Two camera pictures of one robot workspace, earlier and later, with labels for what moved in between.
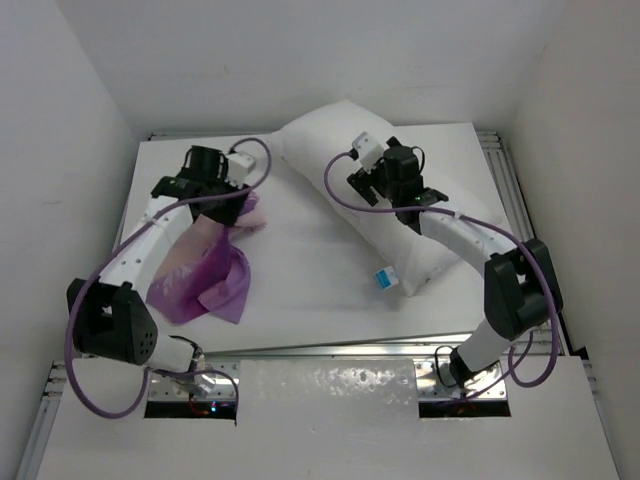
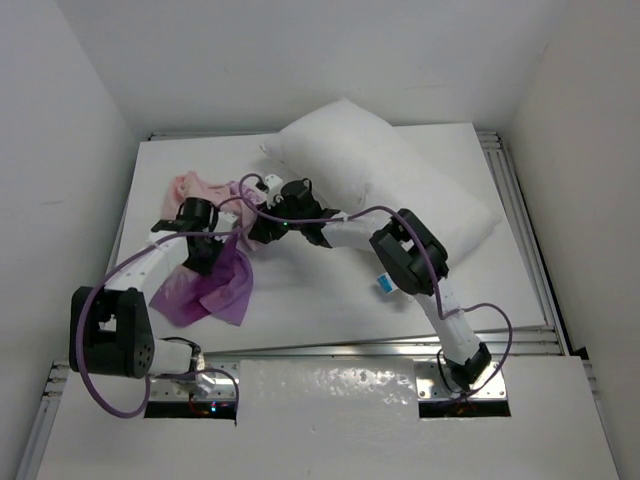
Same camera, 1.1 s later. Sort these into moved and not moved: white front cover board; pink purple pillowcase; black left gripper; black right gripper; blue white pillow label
Moved: black right gripper; pink purple pillowcase; black left gripper
Not moved: blue white pillow label; white front cover board
